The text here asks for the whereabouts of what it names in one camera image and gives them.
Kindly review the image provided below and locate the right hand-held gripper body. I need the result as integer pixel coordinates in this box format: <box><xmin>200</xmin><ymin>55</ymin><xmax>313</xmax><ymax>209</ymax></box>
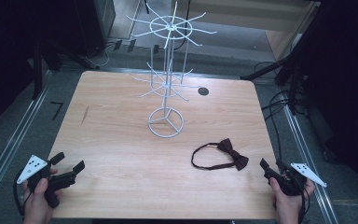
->
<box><xmin>263</xmin><ymin>162</ymin><xmax>328</xmax><ymax>197</ymax></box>

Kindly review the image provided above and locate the person's right hand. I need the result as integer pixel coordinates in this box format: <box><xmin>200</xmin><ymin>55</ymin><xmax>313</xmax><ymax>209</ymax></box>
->
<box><xmin>268</xmin><ymin>176</ymin><xmax>316</xmax><ymax>224</ymax></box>

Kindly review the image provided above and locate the black floor cable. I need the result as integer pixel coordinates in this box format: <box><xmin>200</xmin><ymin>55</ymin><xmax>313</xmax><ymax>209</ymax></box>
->
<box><xmin>260</xmin><ymin>89</ymin><xmax>297</xmax><ymax>162</ymax></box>

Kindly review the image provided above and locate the person's left hand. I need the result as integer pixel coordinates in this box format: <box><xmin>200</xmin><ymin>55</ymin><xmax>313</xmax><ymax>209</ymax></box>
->
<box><xmin>22</xmin><ymin>168</ymin><xmax>63</xmax><ymax>224</ymax></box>

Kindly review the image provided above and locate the white wire display rack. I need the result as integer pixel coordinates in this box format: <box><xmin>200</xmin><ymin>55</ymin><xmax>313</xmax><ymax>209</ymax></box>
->
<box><xmin>125</xmin><ymin>1</ymin><xmax>218</xmax><ymax>139</ymax></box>

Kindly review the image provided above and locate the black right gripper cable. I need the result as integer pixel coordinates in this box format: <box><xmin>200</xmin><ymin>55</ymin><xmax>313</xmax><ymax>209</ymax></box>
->
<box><xmin>297</xmin><ymin>186</ymin><xmax>312</xmax><ymax>224</ymax></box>

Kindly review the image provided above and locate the metal floor rail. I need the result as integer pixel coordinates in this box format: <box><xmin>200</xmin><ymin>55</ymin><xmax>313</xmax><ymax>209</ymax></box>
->
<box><xmin>278</xmin><ymin>88</ymin><xmax>340</xmax><ymax>224</ymax></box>
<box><xmin>0</xmin><ymin>69</ymin><xmax>54</xmax><ymax>209</ymax></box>

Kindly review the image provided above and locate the dark cabinet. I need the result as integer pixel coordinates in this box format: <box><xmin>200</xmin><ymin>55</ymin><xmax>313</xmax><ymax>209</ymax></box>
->
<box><xmin>74</xmin><ymin>0</ymin><xmax>117</xmax><ymax>59</ymax></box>

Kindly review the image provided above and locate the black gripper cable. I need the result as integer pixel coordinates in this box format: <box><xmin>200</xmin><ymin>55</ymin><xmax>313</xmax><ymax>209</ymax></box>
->
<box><xmin>12</xmin><ymin>176</ymin><xmax>26</xmax><ymax>217</ymax></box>
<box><xmin>297</xmin><ymin>186</ymin><xmax>312</xmax><ymax>224</ymax></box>

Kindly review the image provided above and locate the dark red bow tie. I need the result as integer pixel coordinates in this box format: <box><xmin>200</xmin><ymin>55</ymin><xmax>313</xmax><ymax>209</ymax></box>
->
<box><xmin>190</xmin><ymin>138</ymin><xmax>250</xmax><ymax>172</ymax></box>

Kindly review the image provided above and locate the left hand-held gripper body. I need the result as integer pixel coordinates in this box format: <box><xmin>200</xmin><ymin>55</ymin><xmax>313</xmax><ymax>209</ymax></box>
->
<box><xmin>16</xmin><ymin>154</ymin><xmax>77</xmax><ymax>209</ymax></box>

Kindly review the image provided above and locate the white floor cable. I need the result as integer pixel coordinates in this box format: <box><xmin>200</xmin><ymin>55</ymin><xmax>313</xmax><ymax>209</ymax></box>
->
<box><xmin>85</xmin><ymin>42</ymin><xmax>112</xmax><ymax>68</ymax></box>

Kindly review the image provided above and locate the black stand frame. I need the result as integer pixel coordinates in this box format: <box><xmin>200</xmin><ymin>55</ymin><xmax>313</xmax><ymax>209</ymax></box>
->
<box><xmin>240</xmin><ymin>18</ymin><xmax>327</xmax><ymax>117</ymax></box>

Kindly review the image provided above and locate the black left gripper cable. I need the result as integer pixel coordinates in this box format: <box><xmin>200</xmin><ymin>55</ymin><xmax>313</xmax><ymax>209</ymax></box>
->
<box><xmin>12</xmin><ymin>176</ymin><xmax>26</xmax><ymax>217</ymax></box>

